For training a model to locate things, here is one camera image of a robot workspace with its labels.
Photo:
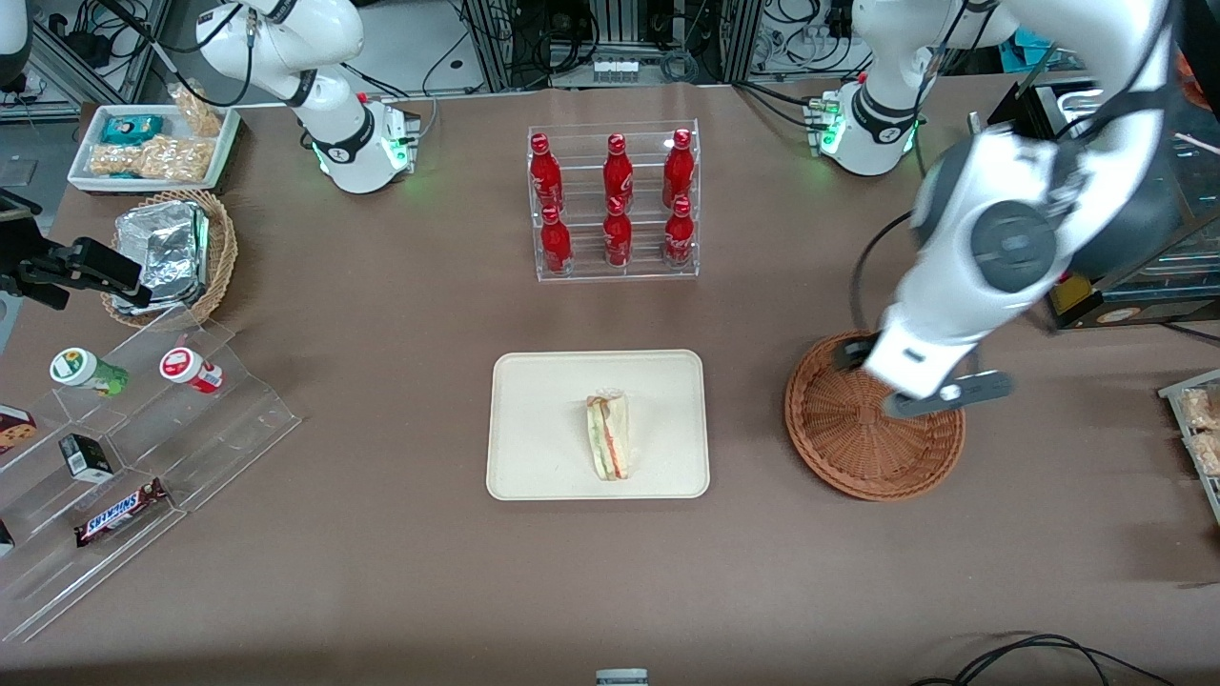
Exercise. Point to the teal snack packet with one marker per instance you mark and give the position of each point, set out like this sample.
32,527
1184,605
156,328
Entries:
132,129

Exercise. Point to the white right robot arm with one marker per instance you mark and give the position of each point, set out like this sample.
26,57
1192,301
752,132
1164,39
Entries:
329,105

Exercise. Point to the triangle sandwich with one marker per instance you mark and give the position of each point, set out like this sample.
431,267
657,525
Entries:
610,438

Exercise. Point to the clear bag of nuts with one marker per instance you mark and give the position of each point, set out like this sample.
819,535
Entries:
114,160
176,158
200,112

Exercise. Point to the brown snickers bar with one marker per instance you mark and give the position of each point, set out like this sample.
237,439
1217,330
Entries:
119,513

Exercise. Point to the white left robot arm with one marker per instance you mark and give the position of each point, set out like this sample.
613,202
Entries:
996,238

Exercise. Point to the white tray with snack bags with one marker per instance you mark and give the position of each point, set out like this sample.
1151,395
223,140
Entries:
1177,391

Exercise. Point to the small black carton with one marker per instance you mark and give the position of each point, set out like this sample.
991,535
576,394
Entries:
86,457

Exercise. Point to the clear acrylic step display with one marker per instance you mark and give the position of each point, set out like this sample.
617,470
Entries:
219,438

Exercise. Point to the clear snack bag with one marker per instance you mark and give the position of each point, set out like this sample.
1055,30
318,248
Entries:
1203,410
1209,453

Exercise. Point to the red lidded drink cup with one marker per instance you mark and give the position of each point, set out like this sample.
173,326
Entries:
186,367

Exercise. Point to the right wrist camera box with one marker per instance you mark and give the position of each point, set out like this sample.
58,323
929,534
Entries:
103,267

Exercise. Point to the metal bracket with green light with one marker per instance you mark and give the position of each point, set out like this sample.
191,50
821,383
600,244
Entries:
975,122

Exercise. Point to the light wicker basket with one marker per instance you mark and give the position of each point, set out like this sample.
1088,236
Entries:
221,257

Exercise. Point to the red cola bottle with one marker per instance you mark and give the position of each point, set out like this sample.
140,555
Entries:
679,238
678,171
618,176
544,176
556,246
618,238

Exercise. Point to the beige rectangular tray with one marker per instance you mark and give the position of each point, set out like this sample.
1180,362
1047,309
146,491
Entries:
543,429

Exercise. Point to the white power strip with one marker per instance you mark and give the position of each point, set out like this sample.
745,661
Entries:
615,69

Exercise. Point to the green lidded drink cup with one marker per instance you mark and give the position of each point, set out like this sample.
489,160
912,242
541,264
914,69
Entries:
81,370

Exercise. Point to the small grey device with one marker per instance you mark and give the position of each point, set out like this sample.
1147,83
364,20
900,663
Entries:
621,677

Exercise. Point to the round brown wicker basket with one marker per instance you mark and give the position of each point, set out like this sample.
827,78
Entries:
858,448

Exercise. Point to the foil wrapped package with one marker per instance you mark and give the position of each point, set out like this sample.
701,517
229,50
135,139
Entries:
167,252

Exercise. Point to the brown cookie box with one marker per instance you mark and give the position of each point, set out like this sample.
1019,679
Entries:
14,429

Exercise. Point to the clear acrylic bottle rack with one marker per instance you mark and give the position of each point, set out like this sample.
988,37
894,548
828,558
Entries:
648,272

